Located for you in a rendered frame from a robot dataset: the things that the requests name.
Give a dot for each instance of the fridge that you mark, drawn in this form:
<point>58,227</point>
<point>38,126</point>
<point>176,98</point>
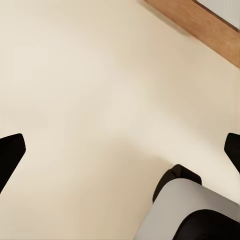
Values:
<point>229,10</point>

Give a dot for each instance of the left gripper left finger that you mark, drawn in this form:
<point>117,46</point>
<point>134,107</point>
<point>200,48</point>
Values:
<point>12,149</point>

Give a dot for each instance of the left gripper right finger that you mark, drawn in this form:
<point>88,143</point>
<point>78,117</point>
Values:
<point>232,149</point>

